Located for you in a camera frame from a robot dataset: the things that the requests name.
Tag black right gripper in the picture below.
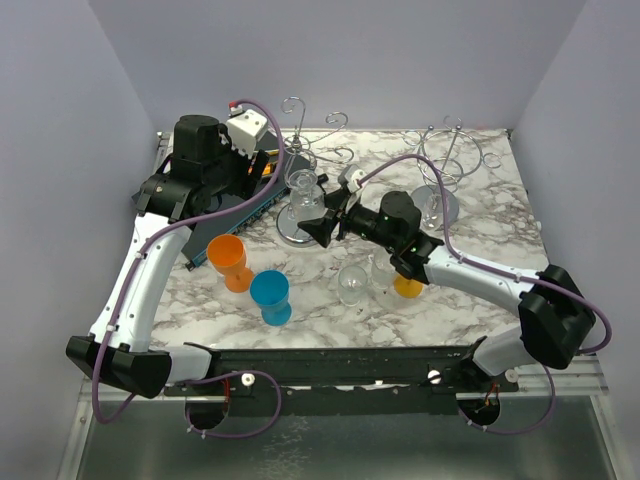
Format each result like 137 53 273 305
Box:
299 188 400 252

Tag clear patterned wine glass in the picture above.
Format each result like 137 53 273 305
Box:
287 169 325 223

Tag chrome wine glass rack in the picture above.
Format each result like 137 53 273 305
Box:
401 115 502 224
276 96 355 248

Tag orange plastic goblet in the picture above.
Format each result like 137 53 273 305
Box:
206 234 254 293

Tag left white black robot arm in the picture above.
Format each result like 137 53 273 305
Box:
66 107 273 398

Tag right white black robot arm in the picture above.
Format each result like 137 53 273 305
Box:
298 188 595 392

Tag clear glass under right rack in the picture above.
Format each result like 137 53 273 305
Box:
422 193 445 231

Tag clear glass front centre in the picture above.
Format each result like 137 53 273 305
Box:
338 265 368 306

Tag clear glass front right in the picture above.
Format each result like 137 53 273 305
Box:
371 248 397 290

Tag blue plastic goblet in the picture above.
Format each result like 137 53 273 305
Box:
249 270 292 326

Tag yellow plastic goblet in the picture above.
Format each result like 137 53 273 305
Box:
393 274 424 299

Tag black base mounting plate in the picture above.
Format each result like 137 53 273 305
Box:
165 346 518 416

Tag yellow handled pliers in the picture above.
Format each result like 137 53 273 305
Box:
262 149 279 177

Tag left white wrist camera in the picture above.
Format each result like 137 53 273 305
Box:
226 104 268 158

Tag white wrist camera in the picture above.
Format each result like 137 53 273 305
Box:
338 165 365 211
226 104 268 158

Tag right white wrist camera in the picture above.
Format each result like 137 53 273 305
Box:
338 165 365 211

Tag dark blue network switch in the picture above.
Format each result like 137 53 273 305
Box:
154 132 311 271

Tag aluminium rail frame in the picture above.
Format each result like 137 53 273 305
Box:
54 130 621 480

